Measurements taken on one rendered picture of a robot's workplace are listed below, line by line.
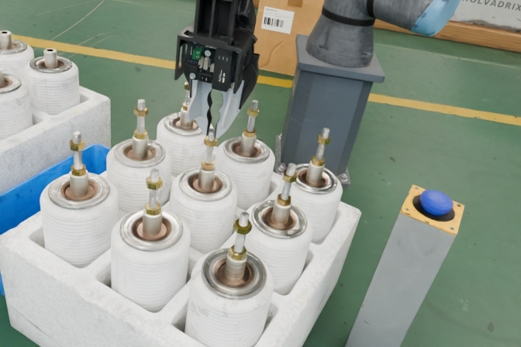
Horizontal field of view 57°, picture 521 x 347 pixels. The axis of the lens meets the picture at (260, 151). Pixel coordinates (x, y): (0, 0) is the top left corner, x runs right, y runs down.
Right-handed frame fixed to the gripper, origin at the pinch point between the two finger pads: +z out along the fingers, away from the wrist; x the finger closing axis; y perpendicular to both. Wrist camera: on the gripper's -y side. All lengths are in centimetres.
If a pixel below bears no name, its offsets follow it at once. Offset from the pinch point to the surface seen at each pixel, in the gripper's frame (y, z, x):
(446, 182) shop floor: -58, 34, 52
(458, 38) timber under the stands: -195, 33, 76
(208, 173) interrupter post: 1.7, 6.7, 0.4
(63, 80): -21.3, 10.8, -34.2
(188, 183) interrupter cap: 1.8, 9.2, -2.2
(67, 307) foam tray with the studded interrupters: 17.3, 20.9, -12.0
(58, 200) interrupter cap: 11.3, 9.3, -16.0
